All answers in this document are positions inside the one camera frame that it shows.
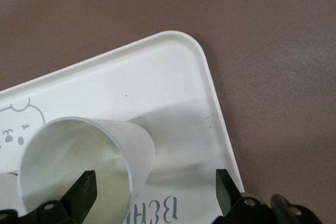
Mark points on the white paper cup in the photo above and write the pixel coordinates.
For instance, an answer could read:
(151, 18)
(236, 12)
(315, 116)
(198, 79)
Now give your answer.
(65, 150)

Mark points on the brown table cover mat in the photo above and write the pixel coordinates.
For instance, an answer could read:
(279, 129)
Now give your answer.
(262, 24)

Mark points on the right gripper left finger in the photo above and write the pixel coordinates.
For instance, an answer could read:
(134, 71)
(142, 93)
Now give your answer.
(81, 195)

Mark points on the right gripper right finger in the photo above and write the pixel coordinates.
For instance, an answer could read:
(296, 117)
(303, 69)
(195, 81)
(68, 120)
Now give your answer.
(225, 195)

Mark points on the cream bear print tray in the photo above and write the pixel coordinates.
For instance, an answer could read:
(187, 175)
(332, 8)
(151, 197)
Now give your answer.
(157, 77)

